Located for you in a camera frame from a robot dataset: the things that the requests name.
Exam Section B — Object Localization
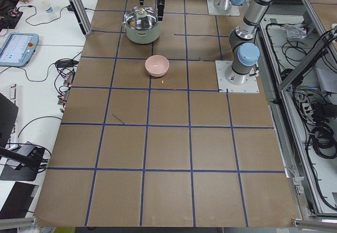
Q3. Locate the white keyboard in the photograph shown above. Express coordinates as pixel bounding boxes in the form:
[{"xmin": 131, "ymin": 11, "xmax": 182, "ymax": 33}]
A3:
[{"xmin": 1, "ymin": 85, "xmax": 18, "ymax": 111}]

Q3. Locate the pale green steel pot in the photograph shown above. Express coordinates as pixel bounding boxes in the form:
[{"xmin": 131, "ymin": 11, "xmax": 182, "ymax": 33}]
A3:
[{"xmin": 123, "ymin": 6, "xmax": 162, "ymax": 45}]

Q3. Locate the blue teach pendant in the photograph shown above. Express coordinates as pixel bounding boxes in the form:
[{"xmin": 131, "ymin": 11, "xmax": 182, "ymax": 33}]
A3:
[{"xmin": 1, "ymin": 33, "xmax": 39, "ymax": 67}]

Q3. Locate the aluminium frame post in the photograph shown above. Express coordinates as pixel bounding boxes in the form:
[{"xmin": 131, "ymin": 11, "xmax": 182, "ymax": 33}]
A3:
[{"xmin": 68, "ymin": 0, "xmax": 92, "ymax": 36}]

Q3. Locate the paper cup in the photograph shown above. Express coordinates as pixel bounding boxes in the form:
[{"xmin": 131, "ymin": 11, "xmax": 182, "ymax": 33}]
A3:
[{"xmin": 42, "ymin": 1, "xmax": 54, "ymax": 13}]

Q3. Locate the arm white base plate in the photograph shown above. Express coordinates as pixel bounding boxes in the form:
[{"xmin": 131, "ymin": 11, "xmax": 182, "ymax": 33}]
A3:
[
  {"xmin": 206, "ymin": 0, "xmax": 240, "ymax": 16},
  {"xmin": 215, "ymin": 60, "xmax": 260, "ymax": 94}
]

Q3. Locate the pink plastic bowl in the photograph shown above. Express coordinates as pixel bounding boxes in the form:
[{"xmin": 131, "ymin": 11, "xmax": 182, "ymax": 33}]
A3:
[{"xmin": 145, "ymin": 55, "xmax": 170, "ymax": 77}]

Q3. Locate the glass pot lid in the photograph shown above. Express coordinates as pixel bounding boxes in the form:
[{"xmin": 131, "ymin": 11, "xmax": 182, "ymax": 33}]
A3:
[{"xmin": 123, "ymin": 5, "xmax": 158, "ymax": 30}]

